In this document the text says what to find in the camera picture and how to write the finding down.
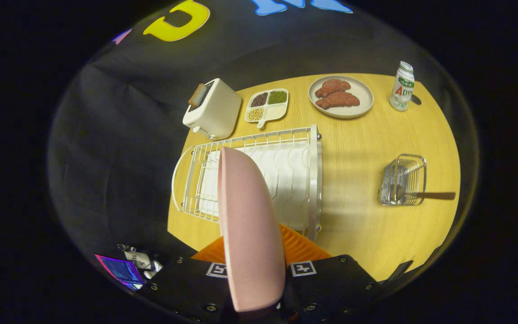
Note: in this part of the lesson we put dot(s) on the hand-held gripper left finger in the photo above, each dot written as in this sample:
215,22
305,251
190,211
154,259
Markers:
187,288

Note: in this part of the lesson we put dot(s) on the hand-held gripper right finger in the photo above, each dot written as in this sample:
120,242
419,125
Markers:
326,288

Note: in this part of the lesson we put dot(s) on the pink plate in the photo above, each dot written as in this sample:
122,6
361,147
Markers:
250,234

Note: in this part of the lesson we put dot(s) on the beige round plate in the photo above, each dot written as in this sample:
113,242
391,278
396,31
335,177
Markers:
363,96

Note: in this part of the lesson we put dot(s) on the white paper tags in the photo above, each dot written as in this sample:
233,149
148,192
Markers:
138,258

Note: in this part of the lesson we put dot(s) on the white toaster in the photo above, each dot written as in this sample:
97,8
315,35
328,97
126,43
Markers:
216,112

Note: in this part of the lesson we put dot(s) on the white divided bean tray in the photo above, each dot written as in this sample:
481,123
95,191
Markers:
279,110

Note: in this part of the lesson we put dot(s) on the brown meat piece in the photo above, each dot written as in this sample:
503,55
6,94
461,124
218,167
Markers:
337,100
333,86

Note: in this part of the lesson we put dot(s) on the brown bread slice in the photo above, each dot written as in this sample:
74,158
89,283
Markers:
197,95

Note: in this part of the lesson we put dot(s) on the black table grommet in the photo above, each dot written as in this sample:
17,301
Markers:
416,100

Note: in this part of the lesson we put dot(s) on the white green label drink bottle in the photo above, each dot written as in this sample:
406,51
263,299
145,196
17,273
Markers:
402,90

